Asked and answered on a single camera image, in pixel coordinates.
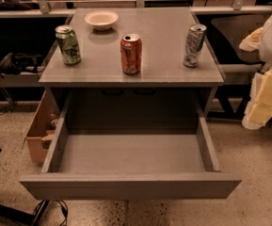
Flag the black headphones on shelf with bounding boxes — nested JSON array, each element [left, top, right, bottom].
[[0, 53, 43, 76]]

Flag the brown cardboard box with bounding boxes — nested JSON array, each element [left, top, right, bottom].
[[25, 92, 59, 163]]

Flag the black floor cables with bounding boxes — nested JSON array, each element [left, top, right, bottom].
[[31, 199, 70, 226]]

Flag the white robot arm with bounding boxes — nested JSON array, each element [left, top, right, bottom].
[[239, 15, 272, 130]]

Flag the grey cabinet with top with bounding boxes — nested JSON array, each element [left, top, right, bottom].
[[40, 8, 223, 134]]

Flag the silver redbull can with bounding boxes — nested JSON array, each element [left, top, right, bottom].
[[184, 24, 207, 68]]

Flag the open grey top drawer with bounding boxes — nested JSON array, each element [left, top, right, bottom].
[[20, 89, 241, 200]]

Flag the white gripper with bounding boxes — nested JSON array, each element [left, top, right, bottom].
[[239, 27, 272, 130]]

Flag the white paper bowl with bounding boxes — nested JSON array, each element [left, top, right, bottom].
[[84, 10, 119, 31]]

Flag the green soda can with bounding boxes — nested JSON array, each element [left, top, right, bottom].
[[56, 24, 81, 65]]

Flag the orange soda can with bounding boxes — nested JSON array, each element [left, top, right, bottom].
[[120, 33, 142, 75]]

